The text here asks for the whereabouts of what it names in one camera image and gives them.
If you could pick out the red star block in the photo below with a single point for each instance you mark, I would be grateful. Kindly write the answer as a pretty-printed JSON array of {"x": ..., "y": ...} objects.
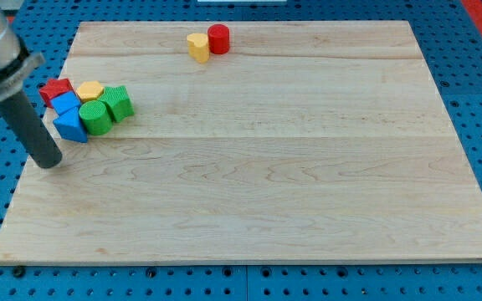
[{"x": 54, "y": 88}]

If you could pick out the yellow hexagon block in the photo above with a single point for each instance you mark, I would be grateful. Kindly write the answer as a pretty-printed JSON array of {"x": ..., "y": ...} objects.
[{"x": 89, "y": 90}]

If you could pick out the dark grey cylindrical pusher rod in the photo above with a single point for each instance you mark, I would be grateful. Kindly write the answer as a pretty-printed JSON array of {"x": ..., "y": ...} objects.
[{"x": 30, "y": 130}]

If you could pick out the light wooden board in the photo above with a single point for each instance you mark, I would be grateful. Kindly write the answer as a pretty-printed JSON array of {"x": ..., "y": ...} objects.
[{"x": 308, "y": 143}]

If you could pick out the red cylinder block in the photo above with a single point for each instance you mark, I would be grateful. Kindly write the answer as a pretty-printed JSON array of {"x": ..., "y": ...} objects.
[{"x": 219, "y": 39}]

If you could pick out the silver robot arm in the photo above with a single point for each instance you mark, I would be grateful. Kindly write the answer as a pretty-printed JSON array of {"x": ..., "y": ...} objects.
[{"x": 16, "y": 64}]

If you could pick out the green cylinder block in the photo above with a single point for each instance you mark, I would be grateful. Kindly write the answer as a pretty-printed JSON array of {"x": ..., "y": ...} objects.
[{"x": 95, "y": 117}]

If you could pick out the blue cube block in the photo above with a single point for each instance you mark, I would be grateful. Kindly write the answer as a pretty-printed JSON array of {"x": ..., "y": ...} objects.
[{"x": 65, "y": 102}]

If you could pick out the yellow heart block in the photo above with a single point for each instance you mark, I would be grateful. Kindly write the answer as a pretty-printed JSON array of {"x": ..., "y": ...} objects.
[{"x": 198, "y": 48}]

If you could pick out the blue triangle block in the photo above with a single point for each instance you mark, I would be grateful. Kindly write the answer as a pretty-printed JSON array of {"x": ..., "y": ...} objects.
[{"x": 70, "y": 127}]

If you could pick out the green star block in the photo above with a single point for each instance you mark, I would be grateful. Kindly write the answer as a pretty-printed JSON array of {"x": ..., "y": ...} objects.
[{"x": 117, "y": 102}]

